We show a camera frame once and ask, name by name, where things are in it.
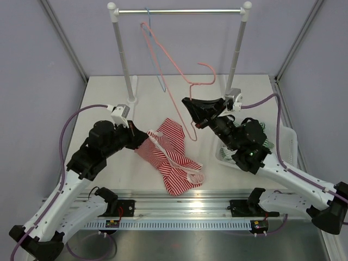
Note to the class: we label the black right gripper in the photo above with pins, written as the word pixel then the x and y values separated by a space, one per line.
pixel 205 112

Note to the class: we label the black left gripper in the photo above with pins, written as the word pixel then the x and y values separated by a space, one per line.
pixel 137 137

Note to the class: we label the red striped tank top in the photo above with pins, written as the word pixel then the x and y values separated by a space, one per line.
pixel 164 149

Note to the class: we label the green striped tank top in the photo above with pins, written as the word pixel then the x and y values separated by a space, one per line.
pixel 244 144

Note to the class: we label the blue wire hanger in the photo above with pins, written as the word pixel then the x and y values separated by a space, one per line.
pixel 155 62

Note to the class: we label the pink wire hanger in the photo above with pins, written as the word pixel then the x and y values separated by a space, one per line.
pixel 144 27

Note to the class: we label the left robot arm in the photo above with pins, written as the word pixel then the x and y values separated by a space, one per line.
pixel 46 233

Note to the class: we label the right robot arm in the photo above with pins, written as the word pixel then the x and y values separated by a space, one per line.
pixel 330 220

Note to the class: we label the white plastic basket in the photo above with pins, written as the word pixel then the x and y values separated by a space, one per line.
pixel 287 146

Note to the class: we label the white and silver clothes rack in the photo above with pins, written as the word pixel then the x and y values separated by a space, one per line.
pixel 115 13

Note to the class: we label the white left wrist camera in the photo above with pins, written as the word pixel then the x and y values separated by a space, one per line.
pixel 119 114

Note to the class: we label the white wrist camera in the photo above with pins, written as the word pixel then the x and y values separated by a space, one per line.
pixel 233 99
pixel 119 114

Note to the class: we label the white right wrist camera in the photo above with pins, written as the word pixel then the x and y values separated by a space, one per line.
pixel 233 99

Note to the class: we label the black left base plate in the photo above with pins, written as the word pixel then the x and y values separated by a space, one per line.
pixel 127 207

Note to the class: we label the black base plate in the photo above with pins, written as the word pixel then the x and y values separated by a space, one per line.
pixel 240 208
pixel 127 207

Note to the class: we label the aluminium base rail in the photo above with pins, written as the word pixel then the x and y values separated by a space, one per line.
pixel 215 203

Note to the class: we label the white slotted cable duct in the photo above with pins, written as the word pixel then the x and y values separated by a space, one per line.
pixel 170 225

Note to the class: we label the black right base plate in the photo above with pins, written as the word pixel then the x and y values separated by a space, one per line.
pixel 240 208

